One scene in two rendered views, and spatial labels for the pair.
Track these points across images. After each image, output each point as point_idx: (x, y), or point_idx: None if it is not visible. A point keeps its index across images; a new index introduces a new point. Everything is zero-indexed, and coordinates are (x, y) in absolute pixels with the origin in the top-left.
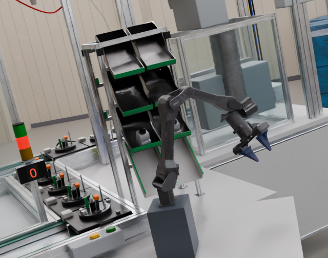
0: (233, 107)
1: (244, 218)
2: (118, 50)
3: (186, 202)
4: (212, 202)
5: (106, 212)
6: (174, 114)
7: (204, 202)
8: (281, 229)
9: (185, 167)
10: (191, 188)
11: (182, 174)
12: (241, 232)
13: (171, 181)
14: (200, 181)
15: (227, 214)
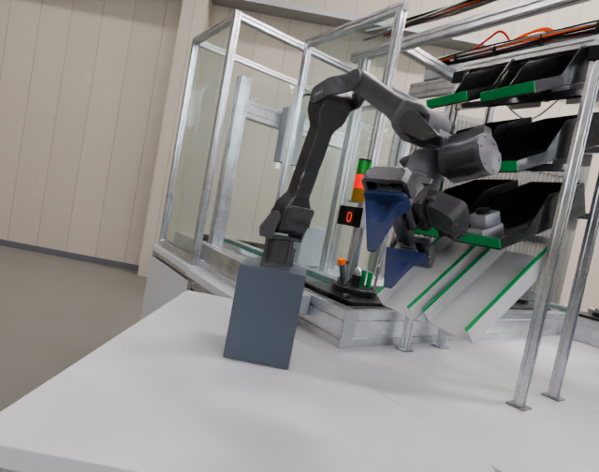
0: (406, 130)
1: (376, 428)
2: None
3: (267, 272)
4: (472, 410)
5: (345, 291)
6: (314, 114)
7: (471, 403)
8: (284, 464)
9: (477, 312)
10: (551, 404)
11: (459, 317)
12: (303, 411)
13: (270, 225)
14: (593, 418)
15: (404, 414)
